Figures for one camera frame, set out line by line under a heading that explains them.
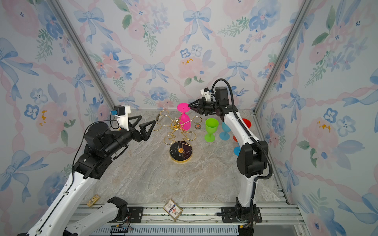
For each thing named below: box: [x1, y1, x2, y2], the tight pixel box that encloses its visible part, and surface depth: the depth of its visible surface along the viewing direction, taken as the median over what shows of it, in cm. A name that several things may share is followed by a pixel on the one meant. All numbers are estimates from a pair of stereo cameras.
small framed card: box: [162, 198, 184, 221], surface depth 76 cm
